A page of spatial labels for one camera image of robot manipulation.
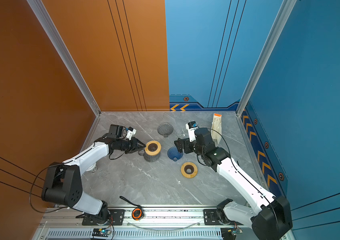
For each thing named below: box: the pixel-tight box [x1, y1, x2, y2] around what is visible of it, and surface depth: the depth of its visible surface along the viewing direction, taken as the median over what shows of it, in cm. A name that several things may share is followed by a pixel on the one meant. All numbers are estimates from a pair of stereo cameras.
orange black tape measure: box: [119, 195, 144, 221], surface depth 74 cm
